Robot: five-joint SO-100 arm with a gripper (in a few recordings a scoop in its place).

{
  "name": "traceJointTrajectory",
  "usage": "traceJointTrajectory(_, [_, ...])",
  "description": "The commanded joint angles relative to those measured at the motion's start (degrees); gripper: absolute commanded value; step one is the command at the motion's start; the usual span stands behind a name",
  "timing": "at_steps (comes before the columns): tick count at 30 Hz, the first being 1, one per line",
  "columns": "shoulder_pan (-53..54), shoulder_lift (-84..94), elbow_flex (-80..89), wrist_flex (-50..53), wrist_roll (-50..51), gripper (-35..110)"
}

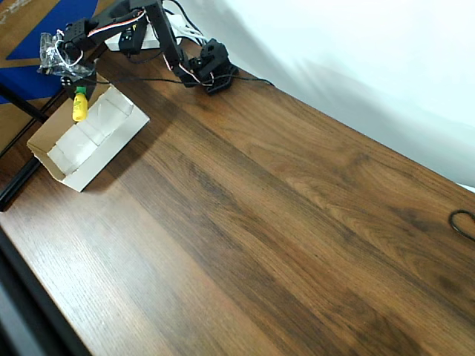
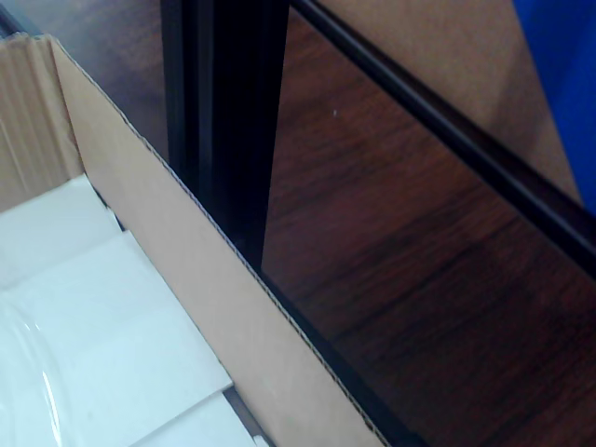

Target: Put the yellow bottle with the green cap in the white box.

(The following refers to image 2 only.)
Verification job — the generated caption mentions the black upright pole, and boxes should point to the black upright pole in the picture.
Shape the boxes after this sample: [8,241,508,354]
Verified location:
[160,0,292,281]

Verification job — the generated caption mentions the black metal rail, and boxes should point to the black metal rail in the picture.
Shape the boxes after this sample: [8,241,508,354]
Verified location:
[288,0,596,263]

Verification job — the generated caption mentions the white cardboard box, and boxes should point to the white cardboard box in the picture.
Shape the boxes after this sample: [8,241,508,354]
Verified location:
[0,34,393,447]

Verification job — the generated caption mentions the blue and brown cardboard panel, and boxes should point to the blue and brown cardboard panel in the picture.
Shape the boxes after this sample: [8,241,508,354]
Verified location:
[320,0,596,211]

